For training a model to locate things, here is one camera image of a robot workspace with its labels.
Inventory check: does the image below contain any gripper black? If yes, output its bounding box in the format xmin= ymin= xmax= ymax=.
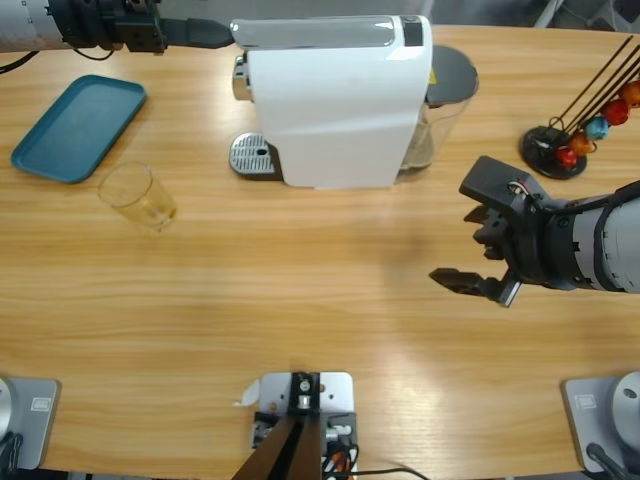
xmin=428 ymin=196 xmax=560 ymax=308
xmin=49 ymin=0 xmax=236 ymax=56

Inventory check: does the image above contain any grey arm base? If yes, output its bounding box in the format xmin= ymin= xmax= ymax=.
xmin=0 ymin=377 xmax=62 ymax=471
xmin=562 ymin=370 xmax=640 ymax=474

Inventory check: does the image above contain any white capsule coffee machine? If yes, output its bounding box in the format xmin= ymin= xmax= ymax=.
xmin=230 ymin=14 xmax=435 ymax=192

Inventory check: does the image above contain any blue coffee capsule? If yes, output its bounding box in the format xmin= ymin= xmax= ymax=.
xmin=584 ymin=115 xmax=611 ymax=141

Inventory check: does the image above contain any black capsule holder with rods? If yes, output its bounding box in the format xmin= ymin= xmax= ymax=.
xmin=518 ymin=34 xmax=640 ymax=180

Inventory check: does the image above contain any drip tray with metal grille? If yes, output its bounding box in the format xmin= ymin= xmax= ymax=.
xmin=228 ymin=131 xmax=282 ymax=182

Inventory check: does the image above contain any teal plastic tray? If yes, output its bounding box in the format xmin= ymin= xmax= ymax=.
xmin=9 ymin=74 xmax=148 ymax=185

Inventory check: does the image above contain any clear water tank dark lid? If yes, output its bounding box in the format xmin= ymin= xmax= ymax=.
xmin=404 ymin=43 xmax=480 ymax=174

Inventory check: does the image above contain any clear drinking glass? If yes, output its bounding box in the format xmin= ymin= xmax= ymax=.
xmin=97 ymin=160 xmax=179 ymax=234

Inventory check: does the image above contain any white paper tag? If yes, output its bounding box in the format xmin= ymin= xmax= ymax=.
xmin=232 ymin=378 xmax=262 ymax=407

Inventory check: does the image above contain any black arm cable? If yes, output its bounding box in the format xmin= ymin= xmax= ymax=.
xmin=0 ymin=48 xmax=41 ymax=75

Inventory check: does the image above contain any black cable at mount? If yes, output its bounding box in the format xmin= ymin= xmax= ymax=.
xmin=319 ymin=442 xmax=431 ymax=480

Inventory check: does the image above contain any black base cable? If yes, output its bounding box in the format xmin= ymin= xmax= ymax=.
xmin=0 ymin=432 xmax=24 ymax=471
xmin=585 ymin=442 xmax=634 ymax=480

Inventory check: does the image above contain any white metal frame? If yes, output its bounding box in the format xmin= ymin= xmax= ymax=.
xmin=532 ymin=0 xmax=564 ymax=29

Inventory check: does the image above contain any dark camera mount post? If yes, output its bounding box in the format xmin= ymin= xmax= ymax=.
xmin=232 ymin=371 xmax=324 ymax=480

